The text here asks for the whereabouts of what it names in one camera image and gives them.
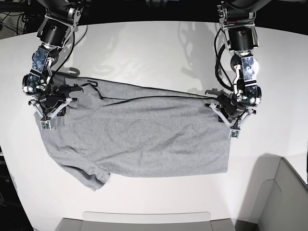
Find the grey bin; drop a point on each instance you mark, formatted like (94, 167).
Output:
(98, 221)
(286, 208)

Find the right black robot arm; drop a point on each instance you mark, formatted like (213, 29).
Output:
(58, 26)

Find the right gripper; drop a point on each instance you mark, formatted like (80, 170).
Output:
(49, 103)

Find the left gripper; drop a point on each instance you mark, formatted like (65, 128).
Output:
(231, 109)

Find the grey T-shirt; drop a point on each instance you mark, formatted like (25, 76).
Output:
(139, 132)

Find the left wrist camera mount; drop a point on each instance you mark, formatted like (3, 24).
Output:
(234, 123)

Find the grey bin front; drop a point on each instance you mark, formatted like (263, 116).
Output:
(98, 221)

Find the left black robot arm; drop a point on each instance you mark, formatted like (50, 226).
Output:
(237, 24)

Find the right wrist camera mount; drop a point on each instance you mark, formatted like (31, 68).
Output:
(46, 121)

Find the grey bin right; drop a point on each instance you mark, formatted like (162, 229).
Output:
(286, 208)

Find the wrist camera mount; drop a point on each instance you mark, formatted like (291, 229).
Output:
(234, 123)
(46, 121)

